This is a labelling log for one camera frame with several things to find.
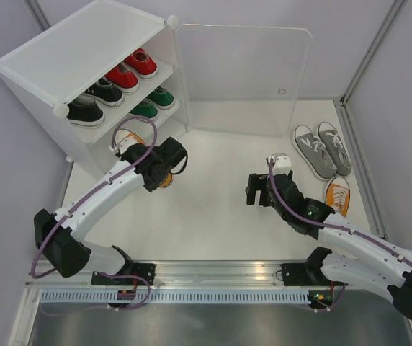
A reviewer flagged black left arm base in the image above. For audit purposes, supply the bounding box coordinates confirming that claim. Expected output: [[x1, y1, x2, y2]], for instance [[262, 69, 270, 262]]
[[91, 262, 156, 286]]

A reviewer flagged aluminium corner frame post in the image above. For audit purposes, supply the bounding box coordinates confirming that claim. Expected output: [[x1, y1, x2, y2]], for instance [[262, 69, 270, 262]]
[[333, 1, 407, 239]]

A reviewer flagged white slotted cable duct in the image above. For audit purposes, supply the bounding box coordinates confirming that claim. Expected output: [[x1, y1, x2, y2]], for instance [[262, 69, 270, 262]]
[[40, 288, 310, 305]]

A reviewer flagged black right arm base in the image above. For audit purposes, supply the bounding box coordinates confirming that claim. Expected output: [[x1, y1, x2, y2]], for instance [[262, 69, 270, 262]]
[[281, 262, 331, 287]]

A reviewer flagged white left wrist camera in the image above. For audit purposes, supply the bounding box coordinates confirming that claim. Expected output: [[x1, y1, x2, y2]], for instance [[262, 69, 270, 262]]
[[109, 137, 139, 157]]

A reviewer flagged white plastic shoe cabinet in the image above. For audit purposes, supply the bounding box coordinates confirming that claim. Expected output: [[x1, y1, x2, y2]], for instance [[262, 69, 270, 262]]
[[0, 1, 184, 178]]

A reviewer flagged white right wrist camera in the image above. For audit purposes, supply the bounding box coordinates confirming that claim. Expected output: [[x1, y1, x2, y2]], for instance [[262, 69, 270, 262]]
[[266, 153, 292, 175]]

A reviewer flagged left grey sneaker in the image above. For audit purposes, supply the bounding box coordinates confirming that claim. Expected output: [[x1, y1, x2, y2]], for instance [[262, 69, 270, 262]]
[[292, 125, 336, 181]]

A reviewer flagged red sneaker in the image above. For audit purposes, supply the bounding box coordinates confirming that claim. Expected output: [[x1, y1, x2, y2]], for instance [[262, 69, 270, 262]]
[[124, 48, 159, 80], [104, 62, 139, 94]]

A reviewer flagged right grey sneaker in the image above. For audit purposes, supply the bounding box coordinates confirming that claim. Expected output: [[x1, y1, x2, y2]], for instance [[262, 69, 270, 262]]
[[317, 122, 352, 177]]

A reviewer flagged aluminium mounting rail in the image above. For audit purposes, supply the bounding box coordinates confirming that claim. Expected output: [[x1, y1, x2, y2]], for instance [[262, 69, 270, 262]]
[[25, 259, 310, 290]]

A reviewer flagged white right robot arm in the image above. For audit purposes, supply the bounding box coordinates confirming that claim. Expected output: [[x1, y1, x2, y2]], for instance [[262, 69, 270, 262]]
[[245, 173, 412, 321]]

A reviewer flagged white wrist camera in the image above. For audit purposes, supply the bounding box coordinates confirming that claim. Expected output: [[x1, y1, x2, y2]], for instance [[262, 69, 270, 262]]
[[109, 137, 139, 157], [266, 153, 292, 175]]

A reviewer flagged clear acrylic cabinet door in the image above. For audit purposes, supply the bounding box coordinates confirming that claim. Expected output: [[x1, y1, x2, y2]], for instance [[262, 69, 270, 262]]
[[175, 24, 313, 137]]

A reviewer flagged green sneaker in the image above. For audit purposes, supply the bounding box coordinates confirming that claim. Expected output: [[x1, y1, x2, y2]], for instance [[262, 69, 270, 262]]
[[147, 86, 175, 110], [130, 101, 158, 121]]

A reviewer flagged black sneaker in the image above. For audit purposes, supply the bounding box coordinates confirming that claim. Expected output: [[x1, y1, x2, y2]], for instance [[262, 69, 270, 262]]
[[66, 101, 105, 128], [82, 79, 124, 107]]

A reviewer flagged grey sneaker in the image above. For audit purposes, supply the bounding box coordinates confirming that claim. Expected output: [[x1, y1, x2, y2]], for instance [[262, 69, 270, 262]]
[[317, 122, 352, 177], [292, 125, 336, 181]]

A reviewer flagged orange sneaker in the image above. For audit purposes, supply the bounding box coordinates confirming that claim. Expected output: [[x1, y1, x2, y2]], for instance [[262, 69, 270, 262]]
[[114, 129, 174, 189], [324, 177, 351, 217]]

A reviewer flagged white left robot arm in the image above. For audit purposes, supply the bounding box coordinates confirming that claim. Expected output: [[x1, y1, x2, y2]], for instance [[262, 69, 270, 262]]
[[34, 137, 188, 285]]

